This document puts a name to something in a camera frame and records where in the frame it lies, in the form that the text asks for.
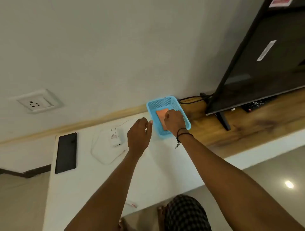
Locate person's right hand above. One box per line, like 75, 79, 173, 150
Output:
164, 109, 187, 138

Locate person's left hand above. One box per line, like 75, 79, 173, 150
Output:
127, 117, 153, 157

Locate orange cleaning cloth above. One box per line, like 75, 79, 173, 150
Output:
156, 109, 170, 131

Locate white charger adapter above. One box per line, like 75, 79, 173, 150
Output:
110, 128, 123, 147

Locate white charging cable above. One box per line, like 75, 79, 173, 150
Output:
90, 119, 138, 209

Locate black smartphone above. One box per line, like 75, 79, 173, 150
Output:
55, 132, 78, 175

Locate person's left forearm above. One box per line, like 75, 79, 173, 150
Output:
64, 150, 146, 231

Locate person's right forearm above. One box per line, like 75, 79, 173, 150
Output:
177, 133, 305, 231

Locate person's right foot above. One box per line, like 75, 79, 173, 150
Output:
157, 206, 168, 231

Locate person's foot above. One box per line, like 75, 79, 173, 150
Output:
157, 206, 168, 231
118, 218, 134, 231

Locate person's left foot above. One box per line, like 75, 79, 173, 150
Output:
118, 218, 134, 231

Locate blue plastic basket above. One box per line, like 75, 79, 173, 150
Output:
146, 96, 192, 140

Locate wooden board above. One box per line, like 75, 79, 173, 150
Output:
179, 87, 305, 157

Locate black remote control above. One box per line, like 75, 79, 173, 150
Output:
241, 96, 278, 113

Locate checkered shorts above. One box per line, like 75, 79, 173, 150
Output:
164, 195, 212, 231

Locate black television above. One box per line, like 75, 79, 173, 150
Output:
205, 0, 305, 131

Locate white television label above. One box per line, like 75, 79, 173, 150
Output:
256, 40, 277, 62

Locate red television label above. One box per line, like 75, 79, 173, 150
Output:
268, 0, 293, 8

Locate black thread bracelet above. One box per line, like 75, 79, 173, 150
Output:
175, 128, 194, 149

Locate black power cable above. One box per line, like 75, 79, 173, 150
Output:
179, 93, 214, 104

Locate white wall socket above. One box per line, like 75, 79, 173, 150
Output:
16, 89, 63, 114

